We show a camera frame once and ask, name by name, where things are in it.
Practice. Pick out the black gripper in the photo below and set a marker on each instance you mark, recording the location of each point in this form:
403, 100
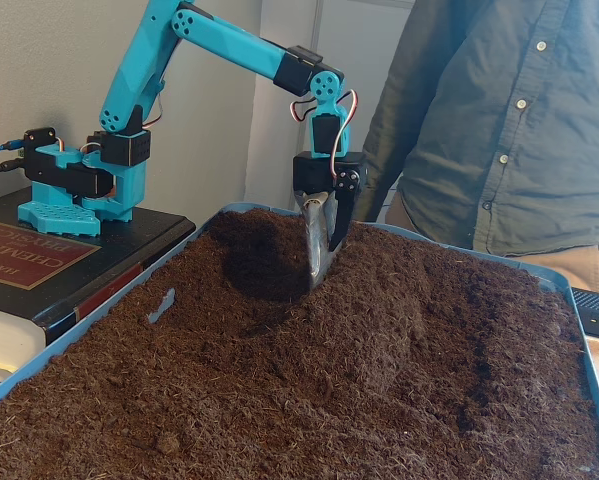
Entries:
315, 174

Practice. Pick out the brown soil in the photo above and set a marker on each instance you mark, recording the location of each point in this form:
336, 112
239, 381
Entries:
329, 400

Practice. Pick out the green sleeved right forearm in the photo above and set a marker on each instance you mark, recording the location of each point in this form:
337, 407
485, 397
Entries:
386, 150

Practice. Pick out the turquoise robot arm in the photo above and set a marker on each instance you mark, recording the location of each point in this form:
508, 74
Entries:
239, 45

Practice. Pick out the green button shirt torso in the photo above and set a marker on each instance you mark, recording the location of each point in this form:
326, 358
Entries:
504, 150

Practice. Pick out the black chemistry physics handbook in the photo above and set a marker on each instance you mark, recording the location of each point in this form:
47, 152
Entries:
144, 230

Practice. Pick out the khaki trousers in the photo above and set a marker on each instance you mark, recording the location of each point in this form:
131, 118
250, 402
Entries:
579, 270

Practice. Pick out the blue plastic tray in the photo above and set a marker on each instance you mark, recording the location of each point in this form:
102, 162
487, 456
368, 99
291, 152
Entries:
598, 410

